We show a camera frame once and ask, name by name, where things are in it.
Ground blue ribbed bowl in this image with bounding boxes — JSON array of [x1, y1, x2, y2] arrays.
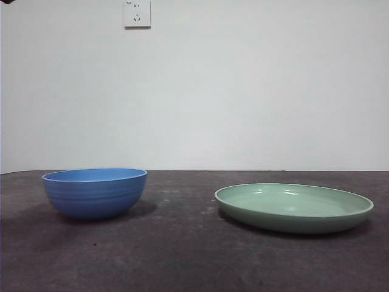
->
[[41, 167, 148, 222]]

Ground pale green round plate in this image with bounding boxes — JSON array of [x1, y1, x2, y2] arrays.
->
[[213, 182, 375, 235]]

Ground white wall socket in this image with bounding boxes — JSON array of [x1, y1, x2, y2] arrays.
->
[[123, 0, 152, 30]]

